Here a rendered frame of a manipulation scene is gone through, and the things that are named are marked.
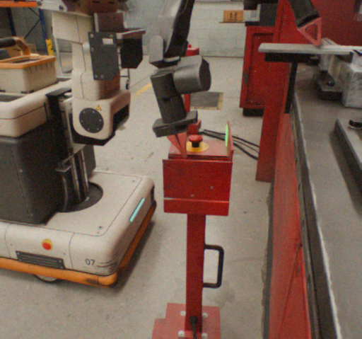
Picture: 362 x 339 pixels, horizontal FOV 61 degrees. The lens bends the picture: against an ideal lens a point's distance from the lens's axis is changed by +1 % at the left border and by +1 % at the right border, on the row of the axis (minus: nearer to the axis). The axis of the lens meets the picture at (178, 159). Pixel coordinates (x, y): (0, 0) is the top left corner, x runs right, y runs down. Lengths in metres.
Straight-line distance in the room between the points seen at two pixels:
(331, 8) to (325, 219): 1.67
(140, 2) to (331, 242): 8.46
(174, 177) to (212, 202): 0.11
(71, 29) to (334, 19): 1.39
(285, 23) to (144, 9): 6.87
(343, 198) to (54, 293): 1.31
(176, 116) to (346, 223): 0.40
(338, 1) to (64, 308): 1.99
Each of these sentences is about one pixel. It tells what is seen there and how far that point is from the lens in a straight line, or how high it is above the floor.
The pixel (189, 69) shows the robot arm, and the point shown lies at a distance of 0.64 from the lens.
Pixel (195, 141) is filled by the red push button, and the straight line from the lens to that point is 0.81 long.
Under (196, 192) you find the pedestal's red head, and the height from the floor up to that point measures 0.72.
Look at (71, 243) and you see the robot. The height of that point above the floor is 0.26.
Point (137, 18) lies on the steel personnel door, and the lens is 8.74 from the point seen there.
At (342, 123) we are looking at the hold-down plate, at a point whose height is 0.91.
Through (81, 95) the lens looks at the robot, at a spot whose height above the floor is 0.82.
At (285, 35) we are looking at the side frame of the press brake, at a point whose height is 0.98.
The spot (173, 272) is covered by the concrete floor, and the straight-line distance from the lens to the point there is 1.55.
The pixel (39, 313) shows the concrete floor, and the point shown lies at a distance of 1.52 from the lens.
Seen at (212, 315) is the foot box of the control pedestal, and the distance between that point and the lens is 1.26.
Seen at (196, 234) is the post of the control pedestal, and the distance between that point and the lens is 0.90.
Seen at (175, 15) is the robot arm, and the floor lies 1.10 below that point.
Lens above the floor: 1.12
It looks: 26 degrees down
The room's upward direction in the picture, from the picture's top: straight up
